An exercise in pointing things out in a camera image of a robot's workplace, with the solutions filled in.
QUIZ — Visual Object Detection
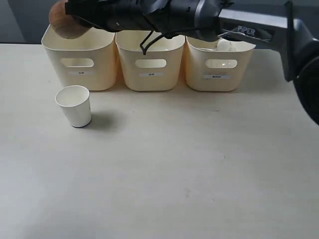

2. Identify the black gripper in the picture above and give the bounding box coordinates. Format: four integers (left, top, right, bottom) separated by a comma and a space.
64, 0, 197, 33

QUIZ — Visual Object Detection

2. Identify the brown wooden cup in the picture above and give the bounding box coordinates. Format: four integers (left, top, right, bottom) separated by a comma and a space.
49, 0, 91, 39

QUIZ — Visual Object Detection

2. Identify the white paper cup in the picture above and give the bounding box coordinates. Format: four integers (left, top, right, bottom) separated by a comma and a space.
55, 85, 92, 128

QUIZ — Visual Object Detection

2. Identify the clear plastic bottle white cap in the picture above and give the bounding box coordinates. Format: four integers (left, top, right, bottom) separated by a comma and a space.
202, 39, 237, 52

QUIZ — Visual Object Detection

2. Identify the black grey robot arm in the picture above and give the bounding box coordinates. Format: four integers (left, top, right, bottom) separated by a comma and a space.
64, 0, 319, 122

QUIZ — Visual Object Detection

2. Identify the left cream plastic bin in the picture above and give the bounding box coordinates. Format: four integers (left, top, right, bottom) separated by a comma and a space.
41, 26, 119, 91

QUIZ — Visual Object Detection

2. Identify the cream plastic bin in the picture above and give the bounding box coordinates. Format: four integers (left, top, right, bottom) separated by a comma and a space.
116, 31, 185, 92
41, 26, 119, 91
185, 37, 256, 92

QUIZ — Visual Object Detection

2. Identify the left bin white label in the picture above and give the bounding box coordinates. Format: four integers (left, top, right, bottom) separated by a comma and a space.
68, 71, 95, 76

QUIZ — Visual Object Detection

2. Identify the bin white label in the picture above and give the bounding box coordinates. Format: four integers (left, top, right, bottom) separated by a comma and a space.
139, 72, 163, 77
203, 75, 231, 79
68, 71, 95, 76

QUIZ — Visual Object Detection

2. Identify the middle cream plastic bin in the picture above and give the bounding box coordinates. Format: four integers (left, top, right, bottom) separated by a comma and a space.
116, 31, 185, 92

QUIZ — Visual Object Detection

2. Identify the middle bin white label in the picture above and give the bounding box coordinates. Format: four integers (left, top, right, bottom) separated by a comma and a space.
139, 72, 163, 77

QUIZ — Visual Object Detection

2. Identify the right cream plastic bin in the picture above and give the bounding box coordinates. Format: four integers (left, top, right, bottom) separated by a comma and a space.
185, 37, 256, 92

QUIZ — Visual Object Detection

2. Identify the right bin white label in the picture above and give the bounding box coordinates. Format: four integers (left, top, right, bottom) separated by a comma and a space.
203, 75, 231, 79

